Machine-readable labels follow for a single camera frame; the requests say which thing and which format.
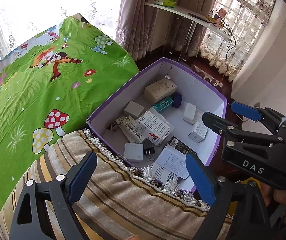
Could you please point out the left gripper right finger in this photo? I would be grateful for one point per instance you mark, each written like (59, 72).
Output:
(250, 221)

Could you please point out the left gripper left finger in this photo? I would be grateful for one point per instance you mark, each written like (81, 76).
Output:
(31, 219)

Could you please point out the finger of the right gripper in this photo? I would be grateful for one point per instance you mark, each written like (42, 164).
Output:
(225, 128)
(269, 118)

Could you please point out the white barcode small box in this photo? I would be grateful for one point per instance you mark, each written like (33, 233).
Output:
(198, 132)

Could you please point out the black barcode box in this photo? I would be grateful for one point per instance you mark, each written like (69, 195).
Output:
(180, 146)

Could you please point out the white red blue medicine box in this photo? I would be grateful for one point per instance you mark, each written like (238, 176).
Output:
(154, 127)

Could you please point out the black binder clip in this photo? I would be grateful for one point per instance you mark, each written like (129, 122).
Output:
(148, 150)

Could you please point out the small grey cube box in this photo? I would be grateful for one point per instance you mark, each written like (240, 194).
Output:
(133, 109)

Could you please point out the small white cube box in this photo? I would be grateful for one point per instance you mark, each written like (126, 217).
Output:
(133, 152)

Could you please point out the white green patterned box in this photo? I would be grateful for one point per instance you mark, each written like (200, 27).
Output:
(127, 124)

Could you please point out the white plastic case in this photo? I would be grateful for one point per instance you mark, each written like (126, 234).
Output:
(189, 113)

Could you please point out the dark blue small box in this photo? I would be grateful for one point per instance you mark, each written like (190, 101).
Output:
(177, 100)

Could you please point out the plain white tall box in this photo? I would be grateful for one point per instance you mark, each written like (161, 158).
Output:
(174, 161)

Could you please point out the teal medicine box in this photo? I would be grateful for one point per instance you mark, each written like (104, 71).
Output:
(163, 104)

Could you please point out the beige barcode carton box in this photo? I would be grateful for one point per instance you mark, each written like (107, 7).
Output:
(159, 90)

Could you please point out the person's left hand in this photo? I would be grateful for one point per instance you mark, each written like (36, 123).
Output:
(133, 237)

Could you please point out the purple cardboard storage box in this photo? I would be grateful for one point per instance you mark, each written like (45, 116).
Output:
(193, 89)

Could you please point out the striped beige cushion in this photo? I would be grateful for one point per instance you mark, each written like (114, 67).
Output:
(119, 201)

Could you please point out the black remote on table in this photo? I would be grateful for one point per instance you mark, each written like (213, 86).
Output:
(200, 17)

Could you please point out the pink figurine on table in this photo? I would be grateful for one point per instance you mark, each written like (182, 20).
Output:
(218, 18)

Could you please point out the green cartoon bed sheet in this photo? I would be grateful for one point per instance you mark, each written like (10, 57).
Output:
(49, 85)

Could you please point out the mauve floral curtain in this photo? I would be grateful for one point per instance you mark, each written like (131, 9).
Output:
(142, 29)

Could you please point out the green tissue pack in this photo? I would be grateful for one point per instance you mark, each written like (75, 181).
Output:
(166, 3)

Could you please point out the white lace sheer curtain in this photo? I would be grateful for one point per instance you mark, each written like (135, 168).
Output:
(22, 19)

